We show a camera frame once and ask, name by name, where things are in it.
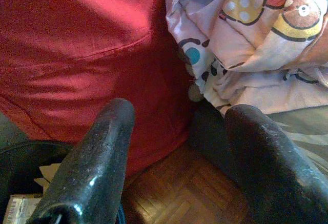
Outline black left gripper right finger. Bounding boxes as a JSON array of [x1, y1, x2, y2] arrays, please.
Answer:
[[224, 105, 328, 224]]

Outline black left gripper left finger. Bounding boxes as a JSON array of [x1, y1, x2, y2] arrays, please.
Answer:
[[25, 97, 136, 224]]

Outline black waste bin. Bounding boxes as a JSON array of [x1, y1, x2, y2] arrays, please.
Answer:
[[0, 140, 75, 224]]

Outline crumpled paper rubbish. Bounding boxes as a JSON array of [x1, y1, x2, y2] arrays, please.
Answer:
[[2, 164, 62, 224]]

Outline grey leaning mattress board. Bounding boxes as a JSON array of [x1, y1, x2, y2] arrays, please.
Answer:
[[0, 111, 29, 148]]

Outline red fabric cushion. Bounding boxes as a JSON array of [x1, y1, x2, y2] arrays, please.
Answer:
[[0, 0, 195, 177]]

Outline pink cartoon print blanket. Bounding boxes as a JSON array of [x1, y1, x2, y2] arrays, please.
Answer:
[[165, 0, 328, 114]]

